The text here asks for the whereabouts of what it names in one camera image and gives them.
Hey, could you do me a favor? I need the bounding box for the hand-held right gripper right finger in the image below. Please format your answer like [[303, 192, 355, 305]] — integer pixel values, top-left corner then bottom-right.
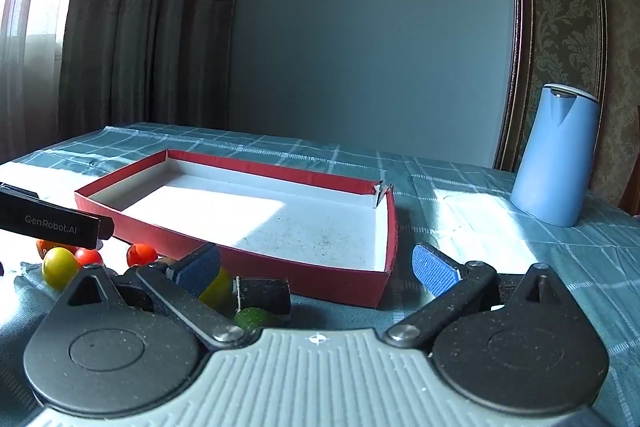
[[382, 243, 586, 350]]

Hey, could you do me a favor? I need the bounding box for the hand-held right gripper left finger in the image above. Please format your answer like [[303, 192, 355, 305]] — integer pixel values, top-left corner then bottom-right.
[[50, 243, 247, 350]]

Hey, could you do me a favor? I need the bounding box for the orange tangerine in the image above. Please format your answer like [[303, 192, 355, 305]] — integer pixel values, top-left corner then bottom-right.
[[36, 238, 78, 260]]

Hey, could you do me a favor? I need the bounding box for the yellow cherry tomato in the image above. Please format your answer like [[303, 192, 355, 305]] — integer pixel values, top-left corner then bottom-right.
[[199, 268, 235, 308], [42, 247, 81, 292]]

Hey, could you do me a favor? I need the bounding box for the red cherry tomato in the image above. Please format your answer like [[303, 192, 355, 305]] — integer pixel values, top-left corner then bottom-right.
[[126, 243, 157, 269], [74, 248, 104, 268]]

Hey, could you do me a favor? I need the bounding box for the dark cylindrical block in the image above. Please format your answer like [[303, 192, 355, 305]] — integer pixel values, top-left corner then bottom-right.
[[234, 276, 292, 325]]

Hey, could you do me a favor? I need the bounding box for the green avocado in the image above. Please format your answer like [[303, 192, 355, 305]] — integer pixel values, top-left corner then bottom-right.
[[233, 307, 282, 333]]

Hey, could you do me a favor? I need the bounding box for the red cardboard box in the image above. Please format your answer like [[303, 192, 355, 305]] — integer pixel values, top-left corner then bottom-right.
[[74, 148, 399, 309]]

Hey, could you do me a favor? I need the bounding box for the blue kettle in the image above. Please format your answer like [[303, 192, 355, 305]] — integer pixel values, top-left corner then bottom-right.
[[510, 83, 601, 228]]

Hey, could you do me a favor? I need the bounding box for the brown patterned curtain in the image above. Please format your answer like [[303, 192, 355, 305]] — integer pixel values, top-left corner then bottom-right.
[[55, 0, 251, 132]]

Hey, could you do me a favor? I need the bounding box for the sheer white curtain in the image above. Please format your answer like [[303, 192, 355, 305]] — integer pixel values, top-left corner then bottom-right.
[[0, 0, 91, 165]]

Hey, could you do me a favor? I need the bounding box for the gilded wall panel frame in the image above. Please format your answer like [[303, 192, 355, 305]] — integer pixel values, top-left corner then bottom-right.
[[492, 0, 640, 208]]

